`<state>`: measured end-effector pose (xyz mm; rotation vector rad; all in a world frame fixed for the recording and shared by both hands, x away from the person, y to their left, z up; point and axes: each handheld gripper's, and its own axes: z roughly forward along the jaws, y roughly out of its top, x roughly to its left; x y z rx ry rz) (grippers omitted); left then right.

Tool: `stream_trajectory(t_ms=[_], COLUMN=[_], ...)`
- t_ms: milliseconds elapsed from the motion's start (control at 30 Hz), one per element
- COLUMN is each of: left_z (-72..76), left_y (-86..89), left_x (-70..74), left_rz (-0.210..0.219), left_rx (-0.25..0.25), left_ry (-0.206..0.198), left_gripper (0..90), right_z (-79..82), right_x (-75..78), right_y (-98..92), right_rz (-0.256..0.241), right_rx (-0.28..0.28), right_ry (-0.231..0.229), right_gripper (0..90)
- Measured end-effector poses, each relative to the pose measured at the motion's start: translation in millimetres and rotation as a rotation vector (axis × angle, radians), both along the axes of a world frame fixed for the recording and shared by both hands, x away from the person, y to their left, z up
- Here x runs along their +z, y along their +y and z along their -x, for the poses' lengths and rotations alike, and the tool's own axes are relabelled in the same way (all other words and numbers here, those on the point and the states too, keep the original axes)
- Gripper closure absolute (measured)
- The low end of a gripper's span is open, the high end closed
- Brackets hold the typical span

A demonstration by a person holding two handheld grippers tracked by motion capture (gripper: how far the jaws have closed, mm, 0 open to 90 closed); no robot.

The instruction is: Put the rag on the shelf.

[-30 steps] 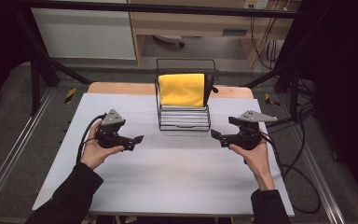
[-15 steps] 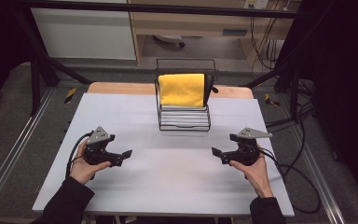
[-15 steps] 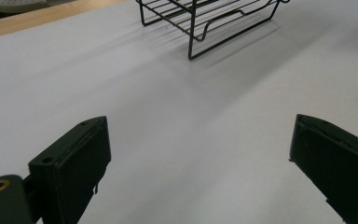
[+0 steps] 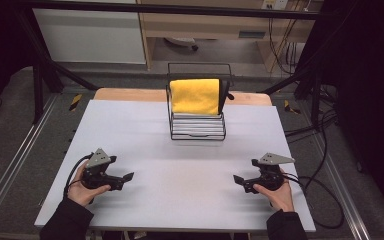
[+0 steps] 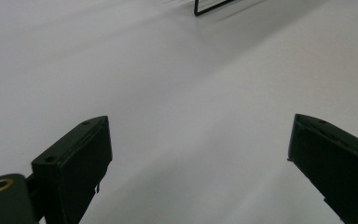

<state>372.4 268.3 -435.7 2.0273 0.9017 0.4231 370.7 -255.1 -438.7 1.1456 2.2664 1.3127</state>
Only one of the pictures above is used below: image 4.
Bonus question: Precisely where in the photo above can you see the white cabinet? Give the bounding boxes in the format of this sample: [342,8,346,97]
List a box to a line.
[30,7,147,65]

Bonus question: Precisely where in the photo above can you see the aluminium floor rail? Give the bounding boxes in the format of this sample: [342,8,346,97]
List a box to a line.
[307,125,372,240]
[0,94,60,228]

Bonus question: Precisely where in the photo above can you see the white wall power outlet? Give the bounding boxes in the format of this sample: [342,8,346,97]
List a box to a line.
[260,0,290,11]

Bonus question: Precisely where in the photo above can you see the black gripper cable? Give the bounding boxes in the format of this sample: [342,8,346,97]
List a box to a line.
[62,152,95,198]
[280,172,346,230]

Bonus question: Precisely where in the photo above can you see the black wire rack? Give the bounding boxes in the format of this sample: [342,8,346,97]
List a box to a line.
[165,61,235,142]

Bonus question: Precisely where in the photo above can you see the black frame stand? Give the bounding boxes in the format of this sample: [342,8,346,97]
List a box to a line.
[14,9,100,125]
[260,61,325,132]

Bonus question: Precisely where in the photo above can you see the black horizontal frame beam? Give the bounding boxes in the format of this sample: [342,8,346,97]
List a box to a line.
[15,0,335,21]

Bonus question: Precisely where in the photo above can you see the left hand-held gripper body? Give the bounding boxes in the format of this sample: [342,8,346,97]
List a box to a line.
[81,147,125,192]

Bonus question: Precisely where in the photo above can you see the hanging cables bundle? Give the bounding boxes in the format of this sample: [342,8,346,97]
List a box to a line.
[267,15,302,76]

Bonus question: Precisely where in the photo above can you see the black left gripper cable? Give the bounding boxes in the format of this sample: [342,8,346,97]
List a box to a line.
[62,152,95,198]

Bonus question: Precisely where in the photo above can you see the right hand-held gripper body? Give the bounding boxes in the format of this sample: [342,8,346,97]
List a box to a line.
[244,152,296,195]

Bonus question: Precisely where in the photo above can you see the light wooden desk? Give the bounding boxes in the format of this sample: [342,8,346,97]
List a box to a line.
[135,0,325,72]

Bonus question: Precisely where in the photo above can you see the yellow black floor tape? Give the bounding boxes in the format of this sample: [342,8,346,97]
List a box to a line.
[68,93,83,112]
[283,99,302,115]

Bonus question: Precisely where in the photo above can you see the person's left hand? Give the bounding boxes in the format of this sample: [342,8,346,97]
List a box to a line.
[66,161,112,208]

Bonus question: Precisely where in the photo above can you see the yellow cloth with black trim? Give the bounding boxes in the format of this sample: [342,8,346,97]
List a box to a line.
[168,77,235,116]

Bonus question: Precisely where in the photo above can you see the wooden table board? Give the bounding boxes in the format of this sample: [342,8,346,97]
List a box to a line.
[92,87,274,107]

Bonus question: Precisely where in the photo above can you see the black floor cables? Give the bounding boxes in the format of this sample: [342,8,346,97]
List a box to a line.
[284,84,340,138]

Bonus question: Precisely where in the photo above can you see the person's right hand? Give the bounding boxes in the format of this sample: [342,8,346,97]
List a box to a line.
[252,168,296,213]

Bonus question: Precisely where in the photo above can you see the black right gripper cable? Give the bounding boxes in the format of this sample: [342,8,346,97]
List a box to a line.
[280,172,346,230]

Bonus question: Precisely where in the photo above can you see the office chair base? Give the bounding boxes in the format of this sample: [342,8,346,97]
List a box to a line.
[163,36,200,52]

